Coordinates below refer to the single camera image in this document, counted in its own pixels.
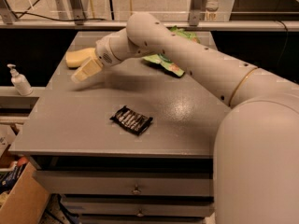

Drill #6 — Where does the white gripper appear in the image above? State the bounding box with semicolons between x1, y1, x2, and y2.
71;36;121;83

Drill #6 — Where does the yellow green sponge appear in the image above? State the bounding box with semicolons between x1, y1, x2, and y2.
65;48;96;68

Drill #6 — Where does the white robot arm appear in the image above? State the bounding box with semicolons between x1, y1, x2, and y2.
66;13;299;224

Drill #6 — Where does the grey metal railing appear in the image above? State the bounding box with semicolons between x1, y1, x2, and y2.
0;0;299;32

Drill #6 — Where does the black snack wrapper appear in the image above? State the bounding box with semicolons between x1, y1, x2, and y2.
110;105;153;135

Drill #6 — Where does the white pump bottle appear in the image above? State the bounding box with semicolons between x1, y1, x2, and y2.
7;63;33;96

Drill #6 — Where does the green snack bag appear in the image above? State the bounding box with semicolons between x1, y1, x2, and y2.
143;26;200;77

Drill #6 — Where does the grey drawer cabinet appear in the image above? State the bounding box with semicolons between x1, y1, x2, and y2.
8;31;232;224

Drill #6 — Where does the top drawer knob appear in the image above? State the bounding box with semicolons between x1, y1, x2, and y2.
132;185;141;195

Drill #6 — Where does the drawer knob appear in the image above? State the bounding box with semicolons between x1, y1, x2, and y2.
136;209;145;217
132;185;141;195

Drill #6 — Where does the cardboard box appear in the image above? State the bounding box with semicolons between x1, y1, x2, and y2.
0;163;50;224

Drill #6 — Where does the black cable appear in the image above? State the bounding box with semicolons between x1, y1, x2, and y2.
12;11;107;23

